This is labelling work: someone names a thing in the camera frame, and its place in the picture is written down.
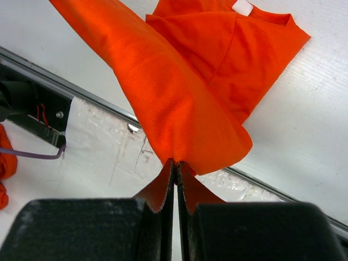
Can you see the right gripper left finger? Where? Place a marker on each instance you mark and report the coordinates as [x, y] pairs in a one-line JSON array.
[[155, 232]]

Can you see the orange t-shirt in pile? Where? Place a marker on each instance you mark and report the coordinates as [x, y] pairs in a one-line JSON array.
[[8, 166]]

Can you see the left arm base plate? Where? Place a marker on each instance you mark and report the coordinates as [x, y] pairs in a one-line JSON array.
[[34, 107]]

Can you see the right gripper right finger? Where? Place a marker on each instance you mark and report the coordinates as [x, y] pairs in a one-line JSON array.
[[191, 193]]

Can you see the orange t-shirt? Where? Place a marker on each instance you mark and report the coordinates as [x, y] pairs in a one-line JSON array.
[[8, 166], [192, 71]]

